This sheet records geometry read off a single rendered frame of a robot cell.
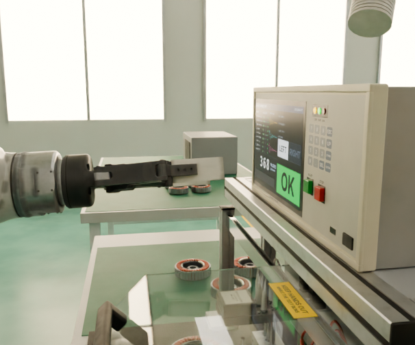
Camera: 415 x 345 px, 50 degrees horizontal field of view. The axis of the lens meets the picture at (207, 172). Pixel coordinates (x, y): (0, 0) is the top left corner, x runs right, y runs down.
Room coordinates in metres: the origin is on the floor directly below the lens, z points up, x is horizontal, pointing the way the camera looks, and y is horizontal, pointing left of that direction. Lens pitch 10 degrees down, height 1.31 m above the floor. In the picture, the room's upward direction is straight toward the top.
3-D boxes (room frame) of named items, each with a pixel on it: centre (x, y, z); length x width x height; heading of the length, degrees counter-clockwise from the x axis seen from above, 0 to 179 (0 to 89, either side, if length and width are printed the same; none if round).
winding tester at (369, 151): (0.71, -0.32, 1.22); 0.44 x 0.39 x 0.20; 10
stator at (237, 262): (1.33, -0.13, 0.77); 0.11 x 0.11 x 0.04
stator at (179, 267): (1.31, 0.05, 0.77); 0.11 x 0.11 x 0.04
